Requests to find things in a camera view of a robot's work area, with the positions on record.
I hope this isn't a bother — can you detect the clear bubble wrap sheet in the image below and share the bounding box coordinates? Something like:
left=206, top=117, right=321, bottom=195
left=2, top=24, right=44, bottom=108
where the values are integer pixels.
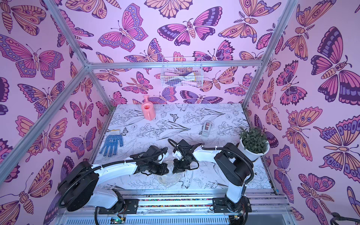
left=156, top=160, right=194, bottom=189

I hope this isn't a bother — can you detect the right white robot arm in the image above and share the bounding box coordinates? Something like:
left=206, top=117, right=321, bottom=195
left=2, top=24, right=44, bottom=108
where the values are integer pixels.
left=168, top=139, right=255, bottom=204

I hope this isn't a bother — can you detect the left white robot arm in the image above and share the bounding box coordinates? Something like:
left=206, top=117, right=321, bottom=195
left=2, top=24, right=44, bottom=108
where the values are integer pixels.
left=57, top=157, right=169, bottom=213

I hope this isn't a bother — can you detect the blue dotted work glove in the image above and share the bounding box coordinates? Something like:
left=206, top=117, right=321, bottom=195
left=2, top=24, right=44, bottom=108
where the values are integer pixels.
left=99, top=130, right=124, bottom=158

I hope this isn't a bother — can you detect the tape dispenser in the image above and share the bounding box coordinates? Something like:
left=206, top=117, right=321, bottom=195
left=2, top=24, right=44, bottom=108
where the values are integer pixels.
left=201, top=121, right=212, bottom=137

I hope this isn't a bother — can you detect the pink plastic watering can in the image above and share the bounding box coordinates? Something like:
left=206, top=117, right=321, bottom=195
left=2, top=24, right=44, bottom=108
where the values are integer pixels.
left=141, top=95, right=156, bottom=121

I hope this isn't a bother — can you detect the green potted plant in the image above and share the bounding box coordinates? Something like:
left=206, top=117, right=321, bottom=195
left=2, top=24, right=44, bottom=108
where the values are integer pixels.
left=239, top=127, right=270, bottom=161

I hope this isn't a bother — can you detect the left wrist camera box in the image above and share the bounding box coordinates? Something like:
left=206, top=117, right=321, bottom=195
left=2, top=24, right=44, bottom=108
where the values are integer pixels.
left=143, top=145, right=168, bottom=161

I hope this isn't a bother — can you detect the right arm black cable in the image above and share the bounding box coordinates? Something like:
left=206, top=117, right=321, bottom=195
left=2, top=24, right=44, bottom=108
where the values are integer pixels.
left=168, top=138, right=254, bottom=186

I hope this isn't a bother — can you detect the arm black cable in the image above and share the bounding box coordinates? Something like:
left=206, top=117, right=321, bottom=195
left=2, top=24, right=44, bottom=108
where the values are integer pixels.
left=168, top=138, right=254, bottom=186
left=57, top=147, right=169, bottom=225

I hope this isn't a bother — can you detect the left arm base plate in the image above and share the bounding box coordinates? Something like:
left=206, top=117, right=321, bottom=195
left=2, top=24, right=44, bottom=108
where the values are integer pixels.
left=98, top=199, right=139, bottom=215

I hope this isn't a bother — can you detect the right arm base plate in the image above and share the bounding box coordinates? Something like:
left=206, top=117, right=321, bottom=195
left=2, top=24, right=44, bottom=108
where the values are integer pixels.
left=212, top=196, right=252, bottom=214

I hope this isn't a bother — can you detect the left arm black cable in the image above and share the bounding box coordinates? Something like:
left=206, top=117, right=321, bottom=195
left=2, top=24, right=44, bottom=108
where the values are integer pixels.
left=57, top=147, right=169, bottom=225

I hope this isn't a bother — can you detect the white wire wall basket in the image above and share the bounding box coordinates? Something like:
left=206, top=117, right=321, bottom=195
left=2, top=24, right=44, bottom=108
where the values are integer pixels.
left=159, top=56, right=204, bottom=88

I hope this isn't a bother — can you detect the aluminium frame post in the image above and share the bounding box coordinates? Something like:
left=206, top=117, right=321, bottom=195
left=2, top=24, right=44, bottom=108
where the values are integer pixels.
left=44, top=0, right=113, bottom=110

